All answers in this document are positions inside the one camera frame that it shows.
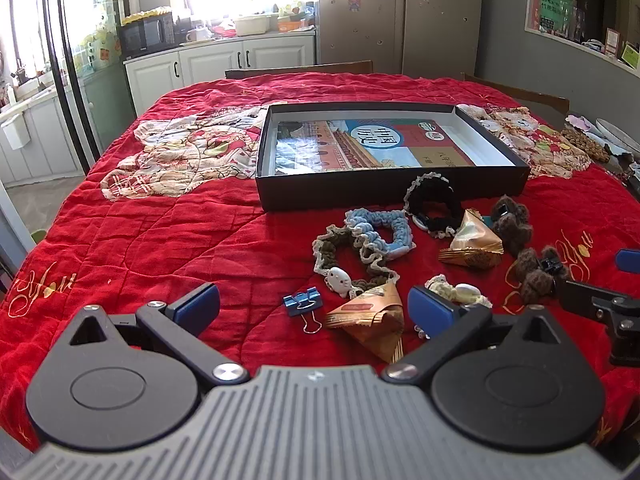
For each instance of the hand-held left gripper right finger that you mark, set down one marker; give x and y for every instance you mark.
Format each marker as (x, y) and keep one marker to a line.
(430, 310)

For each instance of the red printed blanket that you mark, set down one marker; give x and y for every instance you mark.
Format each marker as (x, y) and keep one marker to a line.
(175, 240)

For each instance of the white kitchen counter unit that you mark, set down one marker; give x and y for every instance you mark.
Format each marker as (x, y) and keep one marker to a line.
(45, 135)

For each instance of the white hanging bin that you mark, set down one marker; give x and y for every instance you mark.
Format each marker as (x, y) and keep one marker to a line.
(14, 131)

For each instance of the brown fuzzy hair clip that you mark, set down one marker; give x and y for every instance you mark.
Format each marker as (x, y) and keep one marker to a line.
(515, 230)
(535, 275)

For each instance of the pile of brown nuts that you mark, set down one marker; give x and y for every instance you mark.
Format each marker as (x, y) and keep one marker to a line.
(582, 145)

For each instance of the dark wooden chair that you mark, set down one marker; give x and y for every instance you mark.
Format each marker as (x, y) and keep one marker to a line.
(525, 95)

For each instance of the cartoon girl sticker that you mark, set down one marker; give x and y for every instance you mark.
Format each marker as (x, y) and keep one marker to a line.
(355, 2)

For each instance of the crumpled pink tissue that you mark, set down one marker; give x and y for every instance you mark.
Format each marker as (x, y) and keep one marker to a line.
(579, 122)

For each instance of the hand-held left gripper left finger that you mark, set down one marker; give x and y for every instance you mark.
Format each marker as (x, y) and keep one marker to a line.
(200, 305)

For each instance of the white plastic basin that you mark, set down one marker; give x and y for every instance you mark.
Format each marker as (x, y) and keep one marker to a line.
(252, 25)

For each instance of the gold triangular snack packet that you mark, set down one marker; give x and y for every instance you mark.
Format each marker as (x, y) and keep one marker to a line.
(470, 240)
(370, 320)

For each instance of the green notice sheet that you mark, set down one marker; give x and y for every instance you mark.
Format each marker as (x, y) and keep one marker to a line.
(555, 10)

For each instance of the white plate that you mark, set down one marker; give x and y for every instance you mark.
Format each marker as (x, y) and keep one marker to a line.
(617, 135)

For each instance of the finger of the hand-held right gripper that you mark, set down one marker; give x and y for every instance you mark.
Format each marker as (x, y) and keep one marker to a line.
(630, 261)
(585, 297)

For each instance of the silver refrigerator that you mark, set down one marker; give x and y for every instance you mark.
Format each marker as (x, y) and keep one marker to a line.
(400, 20)

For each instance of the white wall shelf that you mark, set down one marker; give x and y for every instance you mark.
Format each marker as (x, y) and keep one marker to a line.
(530, 0)

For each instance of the olive scrunchie with white charm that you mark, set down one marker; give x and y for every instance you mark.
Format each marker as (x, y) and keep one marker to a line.
(325, 250)

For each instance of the orange plastic container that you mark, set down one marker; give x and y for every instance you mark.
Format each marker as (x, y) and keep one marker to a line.
(290, 23)

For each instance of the small black appliance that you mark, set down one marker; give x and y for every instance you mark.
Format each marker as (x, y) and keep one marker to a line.
(182, 31)

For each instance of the shallow black cardboard box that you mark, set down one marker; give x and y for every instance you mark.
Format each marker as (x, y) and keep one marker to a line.
(350, 190)

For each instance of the yellow flower decoration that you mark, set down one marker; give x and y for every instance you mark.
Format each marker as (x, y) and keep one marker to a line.
(147, 12)

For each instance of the light blue scrunchie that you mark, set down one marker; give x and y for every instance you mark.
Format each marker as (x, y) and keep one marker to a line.
(400, 232)

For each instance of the textbook with building cover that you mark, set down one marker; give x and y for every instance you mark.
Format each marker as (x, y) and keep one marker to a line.
(350, 150)

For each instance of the white mug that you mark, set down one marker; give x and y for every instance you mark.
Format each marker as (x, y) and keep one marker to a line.
(197, 35)

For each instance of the white counter cabinet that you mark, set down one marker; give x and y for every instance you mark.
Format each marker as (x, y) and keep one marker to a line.
(210, 62)

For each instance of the black scrunchie with cream lace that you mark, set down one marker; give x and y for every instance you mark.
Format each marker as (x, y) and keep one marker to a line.
(445, 210)

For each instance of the small picture frame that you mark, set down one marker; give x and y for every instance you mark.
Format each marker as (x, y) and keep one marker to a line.
(612, 41)

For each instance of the black microwave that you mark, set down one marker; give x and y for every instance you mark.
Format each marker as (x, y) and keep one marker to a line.
(145, 35)

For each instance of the blue binder clip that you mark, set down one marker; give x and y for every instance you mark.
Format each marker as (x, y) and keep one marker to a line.
(302, 300)

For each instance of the green card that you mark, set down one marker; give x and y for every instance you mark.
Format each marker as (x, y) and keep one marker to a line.
(631, 55)

